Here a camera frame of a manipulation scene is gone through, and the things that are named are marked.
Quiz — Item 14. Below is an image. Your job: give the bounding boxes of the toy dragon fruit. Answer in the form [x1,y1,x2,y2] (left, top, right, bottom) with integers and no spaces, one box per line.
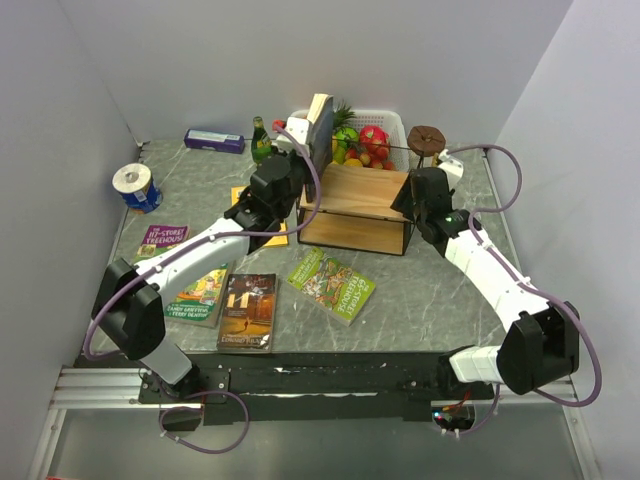
[359,125,390,161]

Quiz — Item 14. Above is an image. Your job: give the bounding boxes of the toy pineapple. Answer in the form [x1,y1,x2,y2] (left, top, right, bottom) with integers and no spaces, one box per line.
[333,100,355,131]

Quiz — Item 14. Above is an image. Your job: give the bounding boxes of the white plastic fruit basket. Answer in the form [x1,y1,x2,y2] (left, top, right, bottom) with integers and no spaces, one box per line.
[286,109,411,176]

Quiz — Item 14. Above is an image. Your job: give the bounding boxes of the green 65-storey treehouse book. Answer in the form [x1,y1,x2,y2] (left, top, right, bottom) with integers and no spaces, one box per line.
[286,247,376,326]

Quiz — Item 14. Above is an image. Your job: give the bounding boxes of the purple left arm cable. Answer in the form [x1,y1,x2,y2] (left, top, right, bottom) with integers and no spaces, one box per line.
[82,122,326,455]

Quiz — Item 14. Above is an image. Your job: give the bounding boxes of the yellow book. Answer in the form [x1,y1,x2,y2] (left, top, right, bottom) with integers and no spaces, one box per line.
[230,186,289,248]

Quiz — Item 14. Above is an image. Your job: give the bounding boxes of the purple 117-storey treehouse book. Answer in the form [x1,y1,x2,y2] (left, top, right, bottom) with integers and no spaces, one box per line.
[133,225,190,264]

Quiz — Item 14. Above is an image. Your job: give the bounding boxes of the wooden two-tier shelf rack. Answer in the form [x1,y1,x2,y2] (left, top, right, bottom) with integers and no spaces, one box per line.
[297,164,412,256]

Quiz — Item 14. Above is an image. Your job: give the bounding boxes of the blue tin can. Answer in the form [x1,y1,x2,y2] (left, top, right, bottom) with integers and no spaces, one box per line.
[121,183,163,214]

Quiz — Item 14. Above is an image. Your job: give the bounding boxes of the purple rectangular box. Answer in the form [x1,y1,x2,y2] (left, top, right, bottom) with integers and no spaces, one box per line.
[183,129,245,154]

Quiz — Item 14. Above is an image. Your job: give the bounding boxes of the green glass bottle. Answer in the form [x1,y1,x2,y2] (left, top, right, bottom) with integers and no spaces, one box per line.
[251,116,273,165]

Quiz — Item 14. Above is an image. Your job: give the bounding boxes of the toy green apple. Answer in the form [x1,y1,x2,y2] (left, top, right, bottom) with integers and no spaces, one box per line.
[333,126,359,150]

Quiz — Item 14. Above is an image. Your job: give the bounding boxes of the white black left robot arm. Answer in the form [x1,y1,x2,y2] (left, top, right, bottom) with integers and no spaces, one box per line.
[83,152,318,402]

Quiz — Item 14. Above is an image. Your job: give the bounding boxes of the jar with brown lid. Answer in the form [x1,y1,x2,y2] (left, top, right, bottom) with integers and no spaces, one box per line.
[407,125,446,168]

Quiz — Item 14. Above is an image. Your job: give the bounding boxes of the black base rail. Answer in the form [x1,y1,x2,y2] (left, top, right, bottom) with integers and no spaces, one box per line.
[138,352,494,426]

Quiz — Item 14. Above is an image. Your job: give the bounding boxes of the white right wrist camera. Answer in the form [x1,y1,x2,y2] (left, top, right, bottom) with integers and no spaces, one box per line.
[433,149,464,190]

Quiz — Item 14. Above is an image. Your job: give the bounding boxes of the green 104-storey treehouse book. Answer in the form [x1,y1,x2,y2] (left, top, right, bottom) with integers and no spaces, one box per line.
[164,264,231,328]

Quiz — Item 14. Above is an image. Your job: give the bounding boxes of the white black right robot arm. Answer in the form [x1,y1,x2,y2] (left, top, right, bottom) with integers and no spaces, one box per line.
[392,167,579,399]

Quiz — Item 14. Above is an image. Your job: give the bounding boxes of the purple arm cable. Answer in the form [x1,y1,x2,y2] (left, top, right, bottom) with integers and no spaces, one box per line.
[82,122,326,455]
[439,143,604,436]

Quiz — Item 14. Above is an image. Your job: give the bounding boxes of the brown Edward Tulane book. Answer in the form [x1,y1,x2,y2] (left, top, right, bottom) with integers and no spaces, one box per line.
[217,273,278,354]

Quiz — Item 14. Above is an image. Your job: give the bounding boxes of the dark blue paperback book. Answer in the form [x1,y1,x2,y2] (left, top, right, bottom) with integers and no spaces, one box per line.
[307,93,334,177]

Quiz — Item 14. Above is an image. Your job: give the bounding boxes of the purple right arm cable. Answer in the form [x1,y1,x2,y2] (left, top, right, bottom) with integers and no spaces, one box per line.
[439,143,604,436]

